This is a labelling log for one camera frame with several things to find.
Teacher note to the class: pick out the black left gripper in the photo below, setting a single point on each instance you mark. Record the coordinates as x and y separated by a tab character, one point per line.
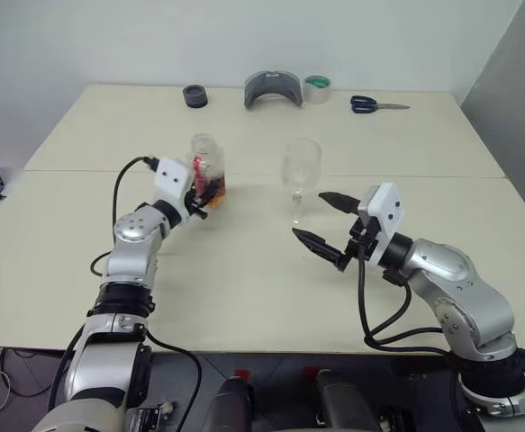
195	207

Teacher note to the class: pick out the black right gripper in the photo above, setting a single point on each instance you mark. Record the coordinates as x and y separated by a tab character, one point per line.
362	238

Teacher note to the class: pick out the plastic bottle with red label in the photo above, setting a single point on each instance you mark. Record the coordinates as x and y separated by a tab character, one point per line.
214	171

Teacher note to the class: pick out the clear wine glass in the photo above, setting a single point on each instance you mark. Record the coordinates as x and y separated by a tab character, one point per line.
300	171

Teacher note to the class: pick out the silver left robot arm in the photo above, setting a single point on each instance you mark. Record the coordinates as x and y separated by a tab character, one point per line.
127	252

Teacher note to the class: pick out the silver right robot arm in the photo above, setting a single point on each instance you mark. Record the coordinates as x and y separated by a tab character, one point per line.
455	279

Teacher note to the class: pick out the black round cap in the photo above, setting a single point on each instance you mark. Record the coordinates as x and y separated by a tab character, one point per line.
196	96

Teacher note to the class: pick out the grey curved visor band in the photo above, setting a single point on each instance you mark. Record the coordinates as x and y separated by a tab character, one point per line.
253	92

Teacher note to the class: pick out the tape roll with green core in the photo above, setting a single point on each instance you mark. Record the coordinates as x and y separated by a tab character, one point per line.
317	92

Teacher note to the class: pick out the red tag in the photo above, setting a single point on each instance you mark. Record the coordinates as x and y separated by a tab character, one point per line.
242	374

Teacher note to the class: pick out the dark rounded shape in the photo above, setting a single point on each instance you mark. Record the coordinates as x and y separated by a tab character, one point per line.
230	405
343	402

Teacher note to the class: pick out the grey partition panel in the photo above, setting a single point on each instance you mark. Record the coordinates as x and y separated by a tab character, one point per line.
514	112

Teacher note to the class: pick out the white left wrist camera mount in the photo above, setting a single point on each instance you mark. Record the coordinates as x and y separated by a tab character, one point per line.
172	180

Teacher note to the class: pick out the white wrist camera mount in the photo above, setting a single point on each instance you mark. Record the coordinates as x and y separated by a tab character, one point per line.
388	211
172	180

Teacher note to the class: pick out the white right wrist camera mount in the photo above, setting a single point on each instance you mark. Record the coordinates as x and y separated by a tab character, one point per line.
388	211

